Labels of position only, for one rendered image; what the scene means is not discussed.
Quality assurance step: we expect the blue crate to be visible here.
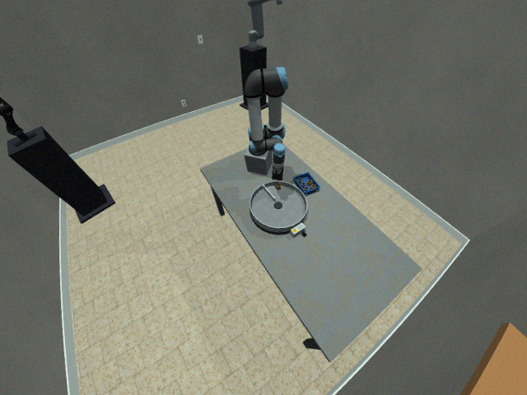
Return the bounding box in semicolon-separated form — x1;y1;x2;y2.
293;172;320;196

